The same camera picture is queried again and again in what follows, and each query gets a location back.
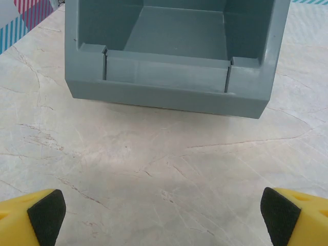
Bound grey plastic bin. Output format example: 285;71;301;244
64;0;292;120

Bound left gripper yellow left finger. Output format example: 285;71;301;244
0;189;67;246

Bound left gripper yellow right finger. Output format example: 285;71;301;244
260;187;328;246

